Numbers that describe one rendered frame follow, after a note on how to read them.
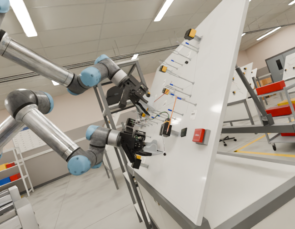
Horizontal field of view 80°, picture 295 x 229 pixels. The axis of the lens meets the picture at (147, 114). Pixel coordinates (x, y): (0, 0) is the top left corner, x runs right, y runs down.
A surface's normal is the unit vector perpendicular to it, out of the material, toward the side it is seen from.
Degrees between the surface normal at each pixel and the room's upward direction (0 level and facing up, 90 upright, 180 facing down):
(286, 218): 90
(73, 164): 90
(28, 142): 90
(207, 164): 52
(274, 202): 90
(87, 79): 111
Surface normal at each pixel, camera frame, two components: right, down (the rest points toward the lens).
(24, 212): 0.62, -0.22
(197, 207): -0.91, -0.33
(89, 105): 0.35, -0.13
